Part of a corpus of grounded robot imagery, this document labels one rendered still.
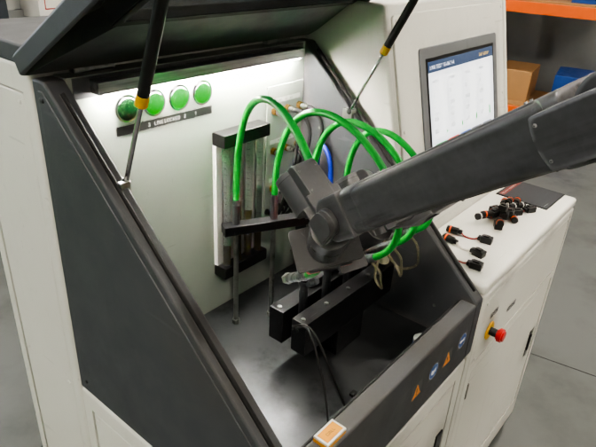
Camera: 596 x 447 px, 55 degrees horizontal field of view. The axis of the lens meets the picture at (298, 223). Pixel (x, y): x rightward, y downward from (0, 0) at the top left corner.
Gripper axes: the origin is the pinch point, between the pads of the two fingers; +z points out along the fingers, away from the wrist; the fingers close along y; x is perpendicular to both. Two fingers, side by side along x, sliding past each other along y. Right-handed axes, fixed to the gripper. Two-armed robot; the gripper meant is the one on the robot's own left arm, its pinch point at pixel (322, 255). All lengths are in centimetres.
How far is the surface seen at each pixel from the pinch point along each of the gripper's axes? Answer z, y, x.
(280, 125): 37, -2, -40
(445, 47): 39, -49, -51
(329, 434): 5.2, 5.6, 27.8
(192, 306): -3.4, 21.9, 3.5
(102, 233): -0.3, 34.1, -12.1
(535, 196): 77, -78, -15
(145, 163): 13.8, 27.3, -28.1
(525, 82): 427, -292, -193
